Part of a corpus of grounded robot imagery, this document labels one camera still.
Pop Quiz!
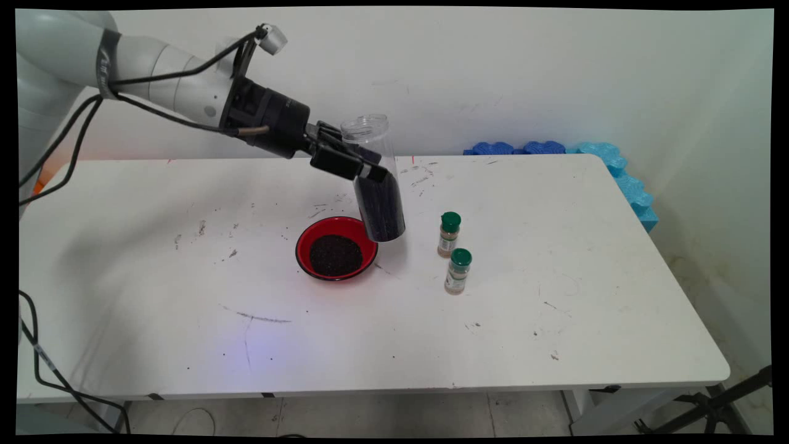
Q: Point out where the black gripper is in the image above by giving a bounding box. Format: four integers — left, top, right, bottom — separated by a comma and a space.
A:
220, 75, 390, 184

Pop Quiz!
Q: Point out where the clear jar of black seeds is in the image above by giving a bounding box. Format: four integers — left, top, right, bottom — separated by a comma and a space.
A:
340, 114, 406, 242

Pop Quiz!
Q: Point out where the red bowl with black rim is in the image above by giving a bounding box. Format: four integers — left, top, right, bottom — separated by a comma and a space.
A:
295, 216, 379, 282

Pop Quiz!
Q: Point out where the black seeds heap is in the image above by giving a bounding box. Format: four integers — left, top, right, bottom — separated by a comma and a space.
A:
309, 234, 364, 277

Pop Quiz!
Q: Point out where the green-capped spice bottle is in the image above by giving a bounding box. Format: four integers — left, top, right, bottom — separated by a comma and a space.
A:
444, 248, 473, 295
437, 212, 462, 259

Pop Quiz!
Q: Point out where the light blue foam mat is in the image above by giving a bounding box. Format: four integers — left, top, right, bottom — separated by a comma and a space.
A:
567, 142, 659, 234

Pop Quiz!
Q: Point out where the black tripod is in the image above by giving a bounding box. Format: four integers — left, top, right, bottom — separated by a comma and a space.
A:
635, 365, 772, 435

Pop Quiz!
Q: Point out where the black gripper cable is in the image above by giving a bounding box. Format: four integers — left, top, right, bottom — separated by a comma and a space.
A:
18, 92, 272, 207

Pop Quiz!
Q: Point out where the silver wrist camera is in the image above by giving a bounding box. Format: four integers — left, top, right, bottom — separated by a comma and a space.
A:
256, 23, 288, 56

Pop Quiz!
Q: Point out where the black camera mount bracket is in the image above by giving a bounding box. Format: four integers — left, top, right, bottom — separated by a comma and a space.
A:
231, 36, 261, 82

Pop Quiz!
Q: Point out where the black camera cable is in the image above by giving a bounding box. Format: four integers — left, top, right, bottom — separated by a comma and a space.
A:
18, 28, 266, 189

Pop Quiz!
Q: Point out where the black cable strap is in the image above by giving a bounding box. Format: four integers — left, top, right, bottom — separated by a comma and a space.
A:
96, 29, 122, 99

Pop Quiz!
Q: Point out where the thin grey floor wire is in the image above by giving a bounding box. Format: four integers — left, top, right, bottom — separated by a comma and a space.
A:
171, 407, 216, 436

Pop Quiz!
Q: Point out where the white table frame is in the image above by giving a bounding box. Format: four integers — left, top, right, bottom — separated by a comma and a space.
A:
86, 385, 731, 436

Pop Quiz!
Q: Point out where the black floor cable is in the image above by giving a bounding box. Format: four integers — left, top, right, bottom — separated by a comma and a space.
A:
18, 290, 131, 434

